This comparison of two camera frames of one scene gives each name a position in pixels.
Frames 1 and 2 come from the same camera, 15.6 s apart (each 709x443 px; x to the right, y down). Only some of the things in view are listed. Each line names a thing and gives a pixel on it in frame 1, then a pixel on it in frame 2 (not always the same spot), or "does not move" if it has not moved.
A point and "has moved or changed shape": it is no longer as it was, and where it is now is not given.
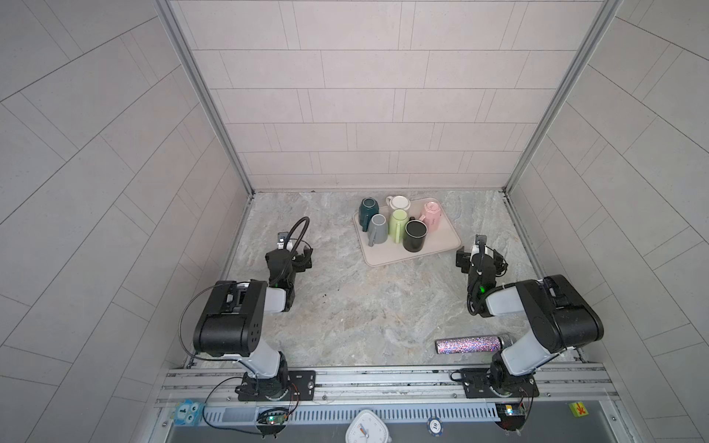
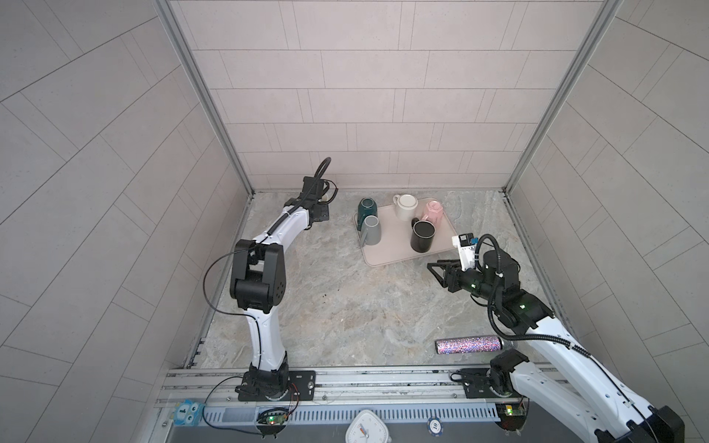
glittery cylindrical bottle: (453, 345) does not move
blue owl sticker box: (188, 413) does not move
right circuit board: (511, 415) does not move
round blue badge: (435, 426) does not move
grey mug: (378, 231) has moved or changed shape
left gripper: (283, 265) → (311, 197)
